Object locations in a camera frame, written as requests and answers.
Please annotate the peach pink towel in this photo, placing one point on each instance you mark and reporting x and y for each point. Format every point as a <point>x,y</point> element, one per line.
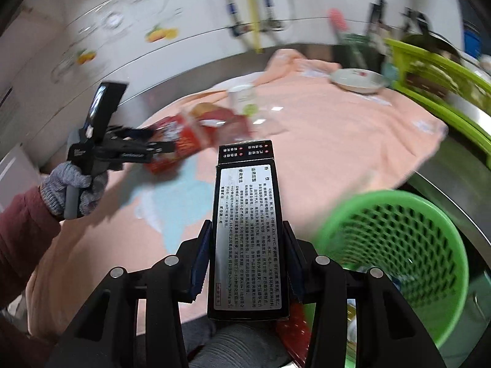
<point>331,145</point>

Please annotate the lime green dish rack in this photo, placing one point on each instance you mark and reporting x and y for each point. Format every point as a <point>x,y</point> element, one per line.
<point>453,93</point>

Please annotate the clear plastic cup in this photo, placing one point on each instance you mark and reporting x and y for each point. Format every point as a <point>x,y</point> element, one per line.
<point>263,122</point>

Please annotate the green mesh trash basket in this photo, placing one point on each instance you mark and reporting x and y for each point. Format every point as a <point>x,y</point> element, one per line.
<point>413,242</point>

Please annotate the dark green utensil holder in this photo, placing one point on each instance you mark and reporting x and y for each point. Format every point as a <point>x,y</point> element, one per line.
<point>361,52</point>

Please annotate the black labelled box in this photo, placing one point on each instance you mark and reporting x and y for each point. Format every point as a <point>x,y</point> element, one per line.
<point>248,275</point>

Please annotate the wall water valve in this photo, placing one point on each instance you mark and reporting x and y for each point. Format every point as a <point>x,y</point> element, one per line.
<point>263,19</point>

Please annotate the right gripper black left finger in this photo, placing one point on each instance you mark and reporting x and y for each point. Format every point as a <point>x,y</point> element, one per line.
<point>104,331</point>

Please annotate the red lion paper cup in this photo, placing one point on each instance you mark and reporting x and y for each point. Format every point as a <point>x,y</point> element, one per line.
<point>187,135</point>

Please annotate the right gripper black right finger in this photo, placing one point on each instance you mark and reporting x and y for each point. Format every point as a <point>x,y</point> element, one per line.
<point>388,332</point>

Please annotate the white ceramic plate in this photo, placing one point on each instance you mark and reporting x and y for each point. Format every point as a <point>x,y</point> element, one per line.
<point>359,81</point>

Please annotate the pink brush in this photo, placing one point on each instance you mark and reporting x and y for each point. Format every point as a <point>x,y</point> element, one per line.
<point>337,21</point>

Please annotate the white green paper cup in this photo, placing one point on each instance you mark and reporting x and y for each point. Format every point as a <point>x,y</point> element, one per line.
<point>243,100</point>

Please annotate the left maroon sleeve forearm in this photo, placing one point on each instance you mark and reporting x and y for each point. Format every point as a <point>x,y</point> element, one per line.
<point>27,231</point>

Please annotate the left grey knit glove hand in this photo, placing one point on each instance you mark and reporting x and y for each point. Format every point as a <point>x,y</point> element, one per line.
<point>70,194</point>

